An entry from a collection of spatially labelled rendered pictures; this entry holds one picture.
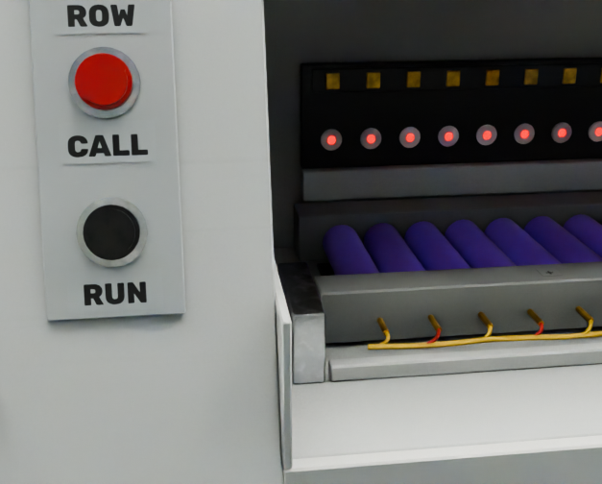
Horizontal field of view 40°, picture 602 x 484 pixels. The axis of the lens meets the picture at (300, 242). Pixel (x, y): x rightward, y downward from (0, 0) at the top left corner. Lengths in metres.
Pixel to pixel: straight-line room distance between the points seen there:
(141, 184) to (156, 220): 0.01
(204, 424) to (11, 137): 0.10
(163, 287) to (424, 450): 0.10
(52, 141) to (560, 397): 0.19
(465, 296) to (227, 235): 0.12
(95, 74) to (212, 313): 0.08
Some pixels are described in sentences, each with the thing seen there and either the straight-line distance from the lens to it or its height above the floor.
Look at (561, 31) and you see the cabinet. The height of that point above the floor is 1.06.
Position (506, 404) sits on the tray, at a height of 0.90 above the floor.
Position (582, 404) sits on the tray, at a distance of 0.31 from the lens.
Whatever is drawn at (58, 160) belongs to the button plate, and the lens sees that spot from 0.25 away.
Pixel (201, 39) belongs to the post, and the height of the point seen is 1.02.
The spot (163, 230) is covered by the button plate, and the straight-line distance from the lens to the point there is 0.25.
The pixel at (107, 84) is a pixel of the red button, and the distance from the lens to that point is 0.24.
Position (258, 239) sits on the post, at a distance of 0.25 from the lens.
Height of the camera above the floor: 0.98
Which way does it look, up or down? 3 degrees down
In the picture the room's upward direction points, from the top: 2 degrees counter-clockwise
